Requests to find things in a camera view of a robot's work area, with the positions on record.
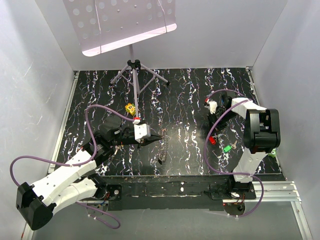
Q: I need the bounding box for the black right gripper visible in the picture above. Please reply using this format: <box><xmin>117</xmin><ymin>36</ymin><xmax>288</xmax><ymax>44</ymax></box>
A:
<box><xmin>206</xmin><ymin>109</ymin><xmax>238</xmax><ymax>136</ymax></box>

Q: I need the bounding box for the red tagged key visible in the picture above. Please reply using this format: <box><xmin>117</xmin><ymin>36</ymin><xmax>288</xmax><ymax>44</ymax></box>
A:
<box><xmin>208</xmin><ymin>135</ymin><xmax>220</xmax><ymax>146</ymax></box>

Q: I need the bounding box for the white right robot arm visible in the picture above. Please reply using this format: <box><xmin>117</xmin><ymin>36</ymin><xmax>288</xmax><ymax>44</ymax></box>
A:
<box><xmin>204</xmin><ymin>91</ymin><xmax>281</xmax><ymax>199</ymax></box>

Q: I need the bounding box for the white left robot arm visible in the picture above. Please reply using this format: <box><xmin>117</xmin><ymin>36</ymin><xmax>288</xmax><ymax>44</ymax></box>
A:
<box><xmin>16</xmin><ymin>115</ymin><xmax>163</xmax><ymax>231</ymax></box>

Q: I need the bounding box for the yellow tagged key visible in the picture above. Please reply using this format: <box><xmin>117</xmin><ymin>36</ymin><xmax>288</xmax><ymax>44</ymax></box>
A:
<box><xmin>114</xmin><ymin>146</ymin><xmax>120</xmax><ymax>155</ymax></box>

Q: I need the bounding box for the yellow green toy block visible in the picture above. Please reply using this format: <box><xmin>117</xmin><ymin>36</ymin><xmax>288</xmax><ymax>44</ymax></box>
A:
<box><xmin>125</xmin><ymin>103</ymin><xmax>136</xmax><ymax>116</ymax></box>

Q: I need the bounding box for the green tagged key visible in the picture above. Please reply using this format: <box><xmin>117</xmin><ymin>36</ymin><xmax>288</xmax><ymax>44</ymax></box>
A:
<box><xmin>222</xmin><ymin>140</ymin><xmax>238</xmax><ymax>153</ymax></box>

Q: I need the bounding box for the perforated music stand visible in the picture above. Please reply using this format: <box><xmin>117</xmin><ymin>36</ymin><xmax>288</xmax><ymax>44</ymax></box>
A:
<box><xmin>63</xmin><ymin>0</ymin><xmax>177</xmax><ymax>108</ymax></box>

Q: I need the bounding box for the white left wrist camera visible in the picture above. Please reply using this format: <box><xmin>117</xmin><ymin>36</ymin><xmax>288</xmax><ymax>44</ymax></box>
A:
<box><xmin>134</xmin><ymin>123</ymin><xmax>151</xmax><ymax>143</ymax></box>

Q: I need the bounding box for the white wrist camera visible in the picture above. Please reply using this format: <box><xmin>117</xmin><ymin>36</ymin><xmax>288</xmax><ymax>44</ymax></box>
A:
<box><xmin>204</xmin><ymin>98</ymin><xmax>218</xmax><ymax>114</ymax></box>
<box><xmin>134</xmin><ymin>123</ymin><xmax>151</xmax><ymax>143</ymax></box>

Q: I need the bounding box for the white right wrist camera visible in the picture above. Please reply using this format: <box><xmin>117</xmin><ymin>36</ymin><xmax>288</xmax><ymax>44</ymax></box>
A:
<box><xmin>204</xmin><ymin>98</ymin><xmax>218</xmax><ymax>114</ymax></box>

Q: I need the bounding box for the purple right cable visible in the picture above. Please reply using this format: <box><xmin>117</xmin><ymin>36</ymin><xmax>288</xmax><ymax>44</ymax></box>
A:
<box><xmin>203</xmin><ymin>89</ymin><xmax>265</xmax><ymax>217</ymax></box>

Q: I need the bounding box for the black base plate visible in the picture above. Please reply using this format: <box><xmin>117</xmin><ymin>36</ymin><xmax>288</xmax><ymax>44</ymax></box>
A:
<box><xmin>77</xmin><ymin>174</ymin><xmax>258</xmax><ymax>212</ymax></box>

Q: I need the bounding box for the aluminium frame rail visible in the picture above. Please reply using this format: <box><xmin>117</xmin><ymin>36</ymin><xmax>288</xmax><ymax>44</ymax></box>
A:
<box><xmin>222</xmin><ymin>181</ymin><xmax>302</xmax><ymax>203</ymax></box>

